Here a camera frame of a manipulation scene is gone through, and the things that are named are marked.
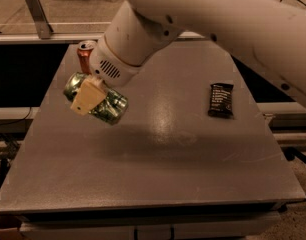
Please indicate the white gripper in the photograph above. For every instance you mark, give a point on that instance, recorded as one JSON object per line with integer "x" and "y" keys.
{"x": 112, "y": 67}

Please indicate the green soda can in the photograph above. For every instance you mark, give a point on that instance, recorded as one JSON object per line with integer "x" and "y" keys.
{"x": 110, "y": 110}

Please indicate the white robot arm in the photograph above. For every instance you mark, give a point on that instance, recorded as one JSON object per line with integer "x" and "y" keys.
{"x": 267, "y": 36}

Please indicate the orange soda can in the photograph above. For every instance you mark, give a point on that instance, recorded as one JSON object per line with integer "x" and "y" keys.
{"x": 84, "y": 51}

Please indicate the black snack bar wrapper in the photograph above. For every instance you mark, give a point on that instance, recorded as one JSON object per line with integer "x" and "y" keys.
{"x": 221, "y": 100}

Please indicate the cardboard box corner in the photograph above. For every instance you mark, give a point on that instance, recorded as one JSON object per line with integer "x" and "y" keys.
{"x": 10, "y": 228}

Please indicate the metal rail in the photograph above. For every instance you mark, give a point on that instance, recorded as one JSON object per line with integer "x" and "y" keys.
{"x": 74, "y": 38}

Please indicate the left metal bracket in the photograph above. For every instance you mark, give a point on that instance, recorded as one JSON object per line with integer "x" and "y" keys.
{"x": 43, "y": 28}

